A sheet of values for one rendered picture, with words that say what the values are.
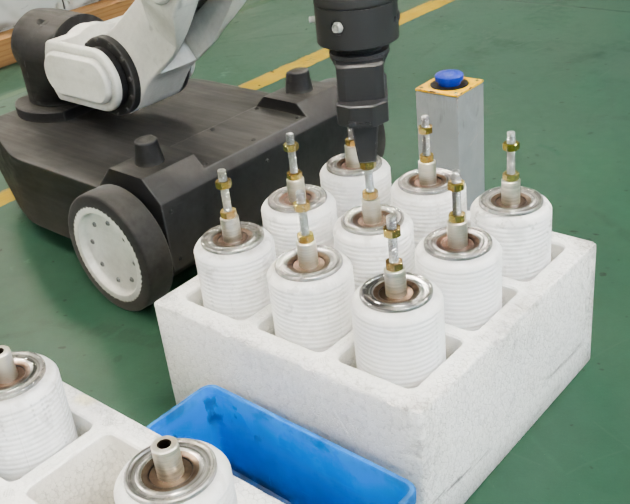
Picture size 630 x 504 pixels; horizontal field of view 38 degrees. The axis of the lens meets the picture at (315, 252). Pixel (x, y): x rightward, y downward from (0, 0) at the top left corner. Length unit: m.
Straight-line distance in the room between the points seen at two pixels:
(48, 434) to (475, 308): 0.46
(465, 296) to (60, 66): 0.96
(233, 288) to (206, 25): 0.64
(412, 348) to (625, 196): 0.85
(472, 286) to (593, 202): 0.70
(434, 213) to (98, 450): 0.49
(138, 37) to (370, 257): 0.68
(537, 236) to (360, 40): 0.32
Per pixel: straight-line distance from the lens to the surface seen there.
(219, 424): 1.09
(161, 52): 1.54
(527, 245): 1.09
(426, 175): 1.15
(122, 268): 1.44
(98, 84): 1.63
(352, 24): 0.95
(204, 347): 1.09
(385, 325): 0.91
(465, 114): 1.30
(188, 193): 1.41
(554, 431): 1.16
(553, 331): 1.13
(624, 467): 1.12
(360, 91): 0.97
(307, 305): 0.98
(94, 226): 1.45
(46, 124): 1.83
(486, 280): 1.00
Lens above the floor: 0.75
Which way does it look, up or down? 29 degrees down
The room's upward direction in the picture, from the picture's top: 7 degrees counter-clockwise
